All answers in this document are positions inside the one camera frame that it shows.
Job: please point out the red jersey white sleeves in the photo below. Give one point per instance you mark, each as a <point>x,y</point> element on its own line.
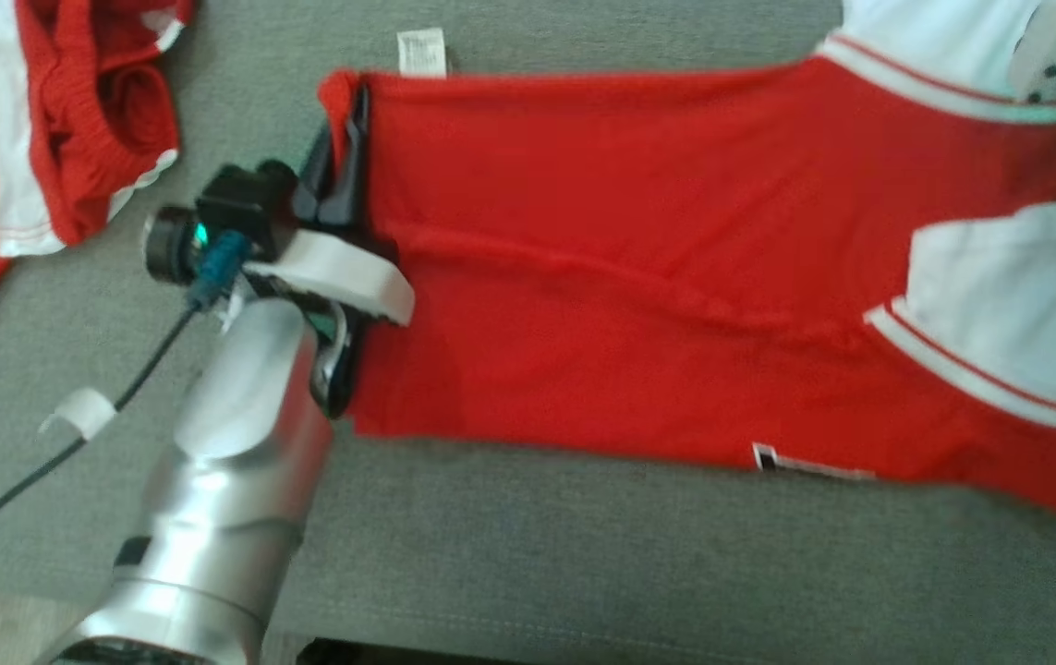
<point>629,259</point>

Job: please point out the grey fabric sofa seat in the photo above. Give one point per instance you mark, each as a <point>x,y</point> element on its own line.
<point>537,554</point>

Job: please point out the red shorts white stripe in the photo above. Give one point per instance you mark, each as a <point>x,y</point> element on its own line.
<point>75,120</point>

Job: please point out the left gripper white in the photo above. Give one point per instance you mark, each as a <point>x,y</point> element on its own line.
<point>343,272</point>

